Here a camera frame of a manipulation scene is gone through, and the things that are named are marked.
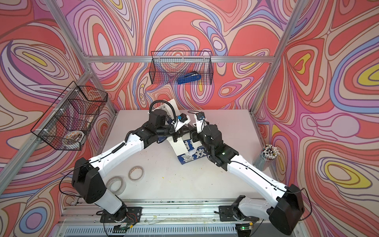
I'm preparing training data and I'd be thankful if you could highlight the blue white paper bag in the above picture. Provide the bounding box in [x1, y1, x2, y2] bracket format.
[177, 134, 207, 165]

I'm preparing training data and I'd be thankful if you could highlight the blue white bag with handles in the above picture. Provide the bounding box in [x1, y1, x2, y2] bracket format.
[160, 99, 181, 119]

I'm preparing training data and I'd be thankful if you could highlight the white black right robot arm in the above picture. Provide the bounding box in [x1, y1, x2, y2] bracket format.
[189, 124, 305, 236]

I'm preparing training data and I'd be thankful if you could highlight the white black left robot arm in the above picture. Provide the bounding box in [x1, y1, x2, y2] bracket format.
[72, 101, 190, 222]

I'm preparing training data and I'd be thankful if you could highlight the beige tape roll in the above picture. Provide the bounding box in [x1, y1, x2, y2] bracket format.
[128, 166, 145, 182]

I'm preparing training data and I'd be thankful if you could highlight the metallic cup of pencils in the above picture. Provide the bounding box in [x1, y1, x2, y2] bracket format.
[253, 144, 280, 171]

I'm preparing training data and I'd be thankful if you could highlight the blue stapler in basket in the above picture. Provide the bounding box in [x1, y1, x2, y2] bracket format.
[177, 71, 201, 85]

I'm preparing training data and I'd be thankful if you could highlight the clear tape roll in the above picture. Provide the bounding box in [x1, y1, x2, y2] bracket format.
[106, 176, 126, 195]

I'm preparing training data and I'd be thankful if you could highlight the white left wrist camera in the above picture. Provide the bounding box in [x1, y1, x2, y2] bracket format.
[174, 113, 190, 132]

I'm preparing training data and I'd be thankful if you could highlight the black wire basket back wall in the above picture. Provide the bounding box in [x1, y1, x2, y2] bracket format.
[149, 50, 214, 85]

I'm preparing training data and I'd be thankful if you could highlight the black wire basket wall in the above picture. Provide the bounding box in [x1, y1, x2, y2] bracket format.
[149, 50, 214, 85]
[31, 82, 108, 151]

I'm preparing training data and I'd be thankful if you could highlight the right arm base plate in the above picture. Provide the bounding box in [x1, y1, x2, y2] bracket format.
[215, 205, 260, 223]

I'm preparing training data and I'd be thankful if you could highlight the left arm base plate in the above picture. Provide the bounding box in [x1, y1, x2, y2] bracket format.
[100, 206, 143, 224]

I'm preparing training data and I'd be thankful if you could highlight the black wire basket left wall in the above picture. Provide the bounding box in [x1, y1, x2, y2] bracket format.
[31, 82, 108, 151]

